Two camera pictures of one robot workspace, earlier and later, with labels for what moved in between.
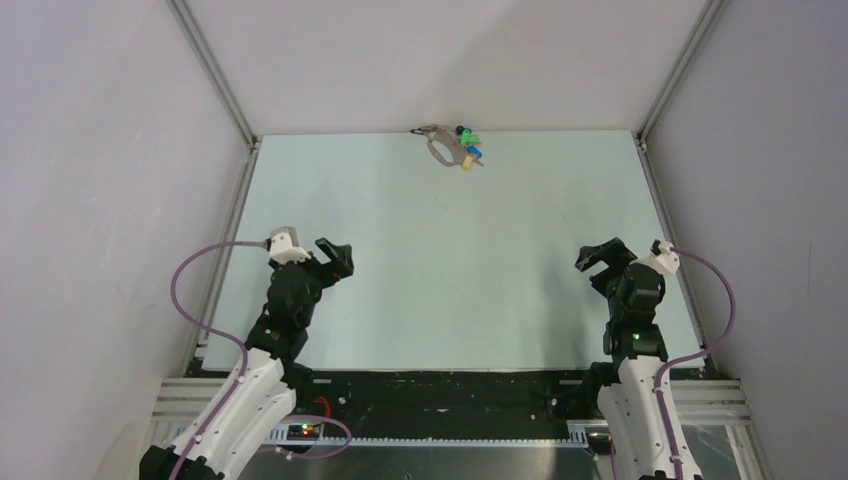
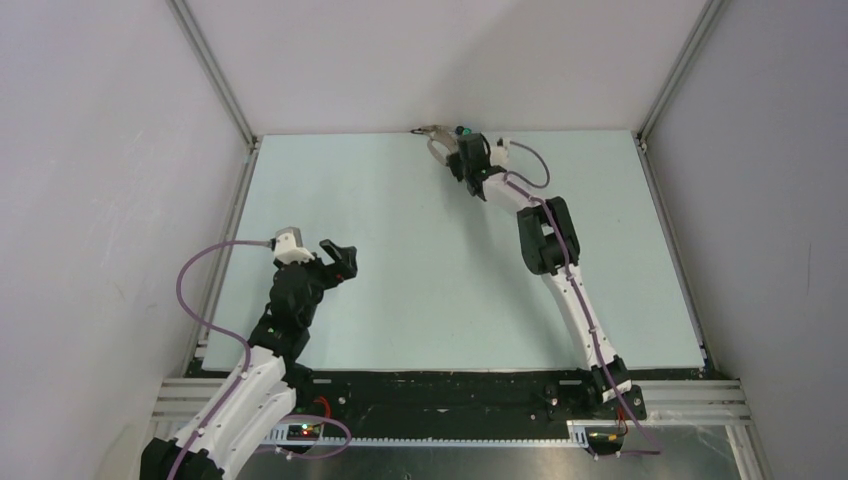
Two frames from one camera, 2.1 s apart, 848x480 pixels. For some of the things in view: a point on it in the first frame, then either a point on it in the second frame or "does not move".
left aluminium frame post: x=225 y=87 does not move
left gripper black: x=341 y=266 does not move
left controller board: x=303 y=432 does not move
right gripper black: x=613 y=251 -> x=454 y=163
